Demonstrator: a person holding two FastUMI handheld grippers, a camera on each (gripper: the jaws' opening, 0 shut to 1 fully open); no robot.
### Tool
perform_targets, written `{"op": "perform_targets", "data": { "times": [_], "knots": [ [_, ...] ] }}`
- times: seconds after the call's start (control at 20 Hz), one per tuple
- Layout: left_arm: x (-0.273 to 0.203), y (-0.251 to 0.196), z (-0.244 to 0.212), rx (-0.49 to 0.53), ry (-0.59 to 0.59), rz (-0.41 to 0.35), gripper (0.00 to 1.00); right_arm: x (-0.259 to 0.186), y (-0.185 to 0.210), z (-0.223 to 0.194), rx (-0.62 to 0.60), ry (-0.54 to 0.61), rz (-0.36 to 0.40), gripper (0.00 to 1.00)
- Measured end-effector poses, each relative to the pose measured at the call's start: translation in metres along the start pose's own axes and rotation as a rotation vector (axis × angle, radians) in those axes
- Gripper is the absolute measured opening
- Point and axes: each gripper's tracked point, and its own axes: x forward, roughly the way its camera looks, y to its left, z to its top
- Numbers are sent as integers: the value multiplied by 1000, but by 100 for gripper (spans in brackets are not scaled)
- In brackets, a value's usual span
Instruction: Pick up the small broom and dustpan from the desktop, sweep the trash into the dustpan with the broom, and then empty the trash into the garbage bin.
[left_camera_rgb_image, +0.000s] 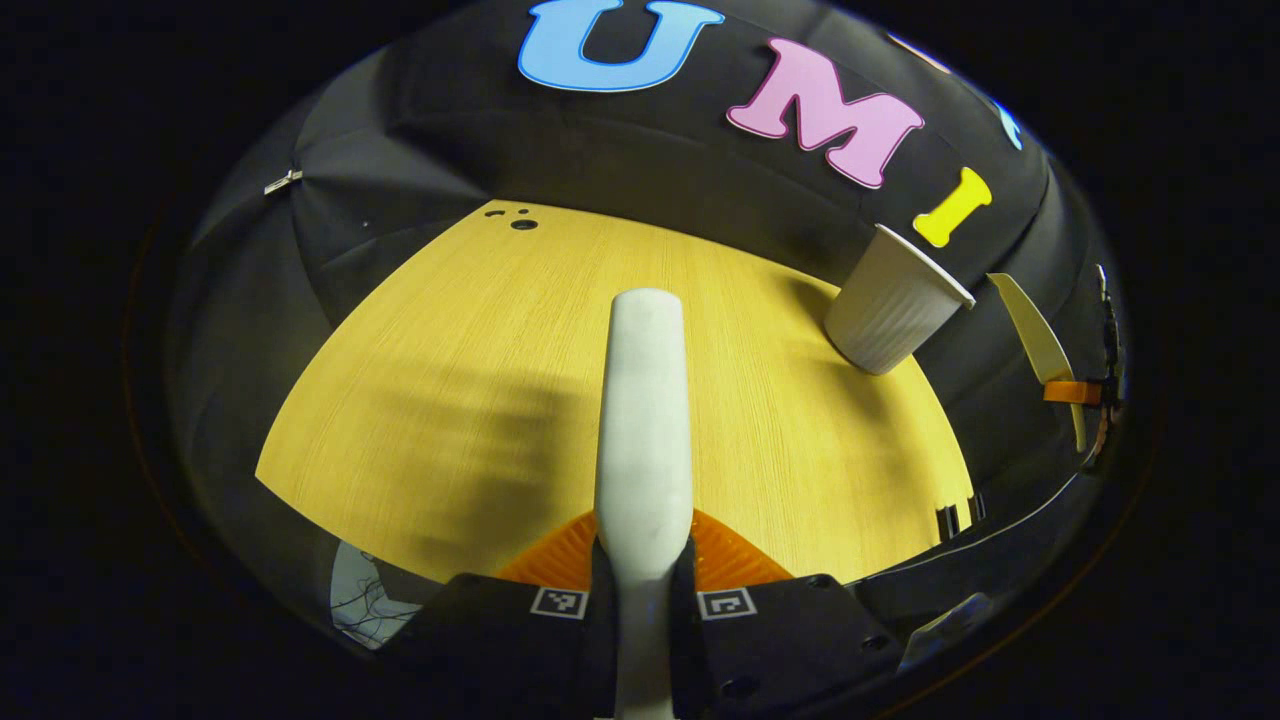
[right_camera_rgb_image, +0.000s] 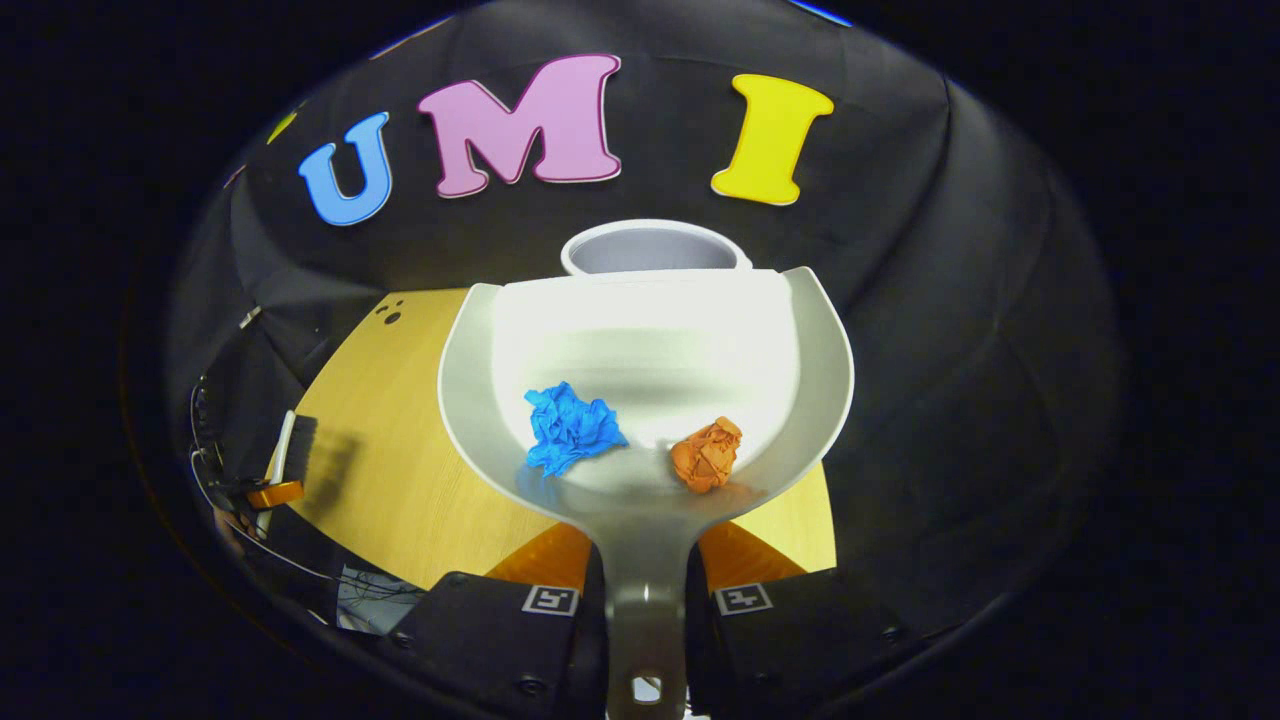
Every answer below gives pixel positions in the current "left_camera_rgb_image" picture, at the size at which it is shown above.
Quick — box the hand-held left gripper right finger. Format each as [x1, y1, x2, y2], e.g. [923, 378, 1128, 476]
[668, 508, 906, 720]

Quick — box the white ribbed garbage bin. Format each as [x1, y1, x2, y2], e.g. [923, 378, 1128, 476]
[824, 224, 977, 377]

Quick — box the wooden desktop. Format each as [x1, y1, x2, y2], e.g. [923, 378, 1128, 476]
[255, 200, 976, 591]

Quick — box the white dustpan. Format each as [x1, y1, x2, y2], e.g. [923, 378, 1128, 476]
[987, 272, 1089, 453]

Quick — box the tangled dark cable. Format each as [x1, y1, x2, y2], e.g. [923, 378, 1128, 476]
[345, 575, 411, 641]

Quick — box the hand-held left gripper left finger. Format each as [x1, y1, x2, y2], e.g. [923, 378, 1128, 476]
[385, 510, 621, 720]

